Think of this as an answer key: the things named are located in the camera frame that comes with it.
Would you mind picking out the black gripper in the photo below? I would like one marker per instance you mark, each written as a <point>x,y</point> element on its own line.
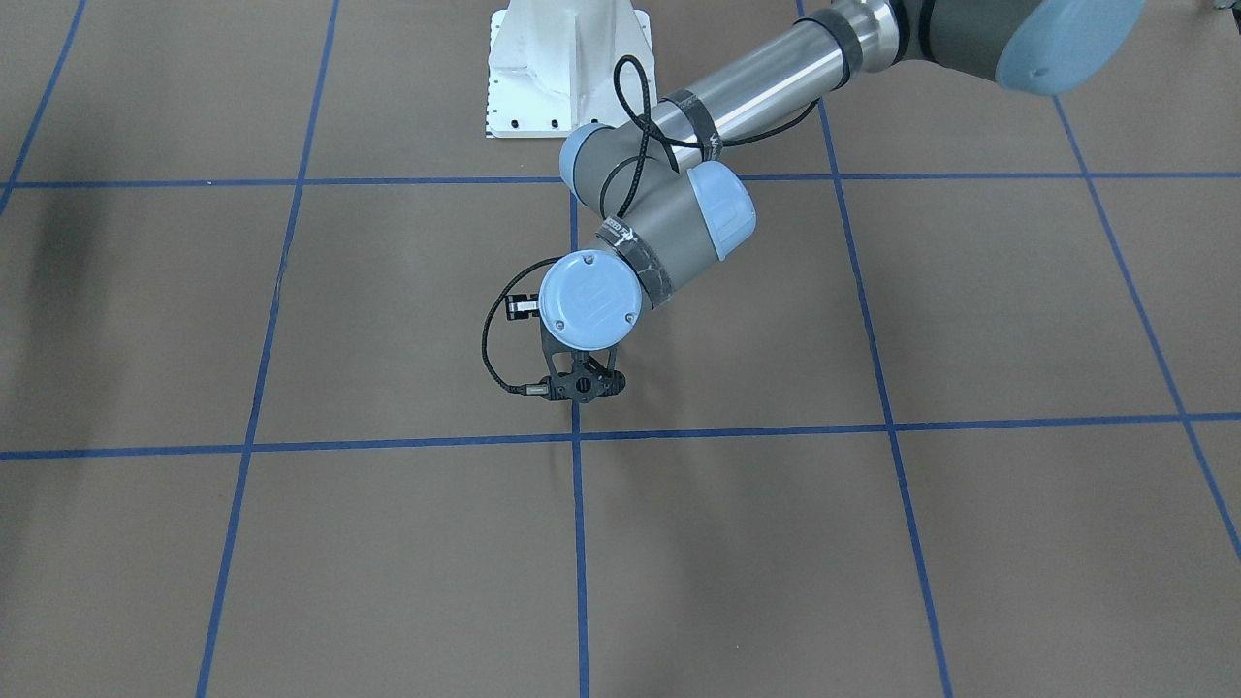
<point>620,383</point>

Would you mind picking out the brown paper table mat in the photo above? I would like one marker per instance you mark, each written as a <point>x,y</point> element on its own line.
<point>960,419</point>

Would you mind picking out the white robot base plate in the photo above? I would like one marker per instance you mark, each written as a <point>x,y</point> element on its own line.
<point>551,65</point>

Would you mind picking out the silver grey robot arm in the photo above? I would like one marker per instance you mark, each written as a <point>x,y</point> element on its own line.
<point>670,208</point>

